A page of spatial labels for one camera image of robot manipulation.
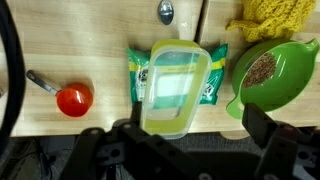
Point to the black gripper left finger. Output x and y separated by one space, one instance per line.
136 113

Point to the green wipes packet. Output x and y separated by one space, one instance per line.
216 70

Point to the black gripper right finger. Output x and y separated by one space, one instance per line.
258 125

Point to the yellow knitted cloth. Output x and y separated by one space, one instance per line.
270 18

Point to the round wooden stool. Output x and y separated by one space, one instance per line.
235 134

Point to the green plastic bowl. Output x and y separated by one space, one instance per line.
283 83

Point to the brown grain food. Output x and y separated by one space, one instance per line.
260 70

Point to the clear container with yellow lid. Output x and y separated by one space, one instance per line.
173 90

